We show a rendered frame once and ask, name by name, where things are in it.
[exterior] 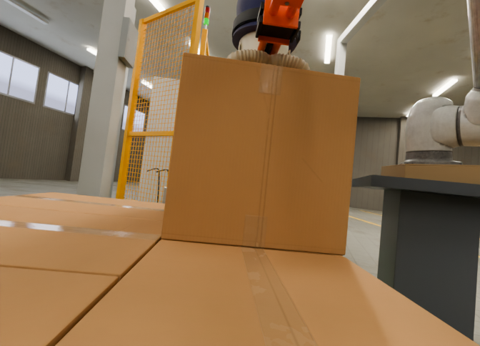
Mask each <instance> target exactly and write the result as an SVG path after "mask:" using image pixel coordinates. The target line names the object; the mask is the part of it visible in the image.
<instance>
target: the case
mask: <svg viewBox="0 0 480 346"><path fill-rule="evenodd" d="M360 81H361V79H360V78H358V77H354V76H344V75H339V74H330V73H324V72H319V71H310V70H305V69H295V68H290V67H285V66H275V65H270V64H261V63H256V62H250V61H241V60H235V59H227V58H221V57H216V56H207V55H201V54H192V53H186V52H184V55H183V61H182V68H181V78H180V85H179V95H178V102H177V108H176V119H175V125H174V136H173V142H172V148H171V159H170V165H169V176H168V183H167V189H166V200H165V206H164V217H163V223H162V229H161V238H162V239H170V240H179V241H187V242H203V243H211V244H227V245H235V246H243V247H258V248H267V249H282V250H291V251H299V252H315V253H323V254H338V255H345V254H346V238H347V229H348V221H349V205H350V196H351V181H352V172H353V163H354V147H355V138H356V123H357V114H358V105H359V90H360Z"/></svg>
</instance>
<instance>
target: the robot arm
mask: <svg viewBox="0 0 480 346"><path fill-rule="evenodd" d="M467 10H468V20H469V37H470V46H471V64H472V73H473V83H474V88H473V89H472V90H471V91H470V92H469V93H468V94H467V95H466V97H465V102H464V105H462V106H455V105H454V104H453V102H452V101H451V100H450V99H447V98H443V97H428V98H425V99H421V100H419V101H418V102H417V103H415V105H413V107H412V108H411V110H410V112H409V115H408V118H407V121H406V131H405V145H406V157H405V161H404V162H402V163H400V164H460V165H462V162H458V161H454V160H453V154H452V148H455V147H480V0H467Z"/></svg>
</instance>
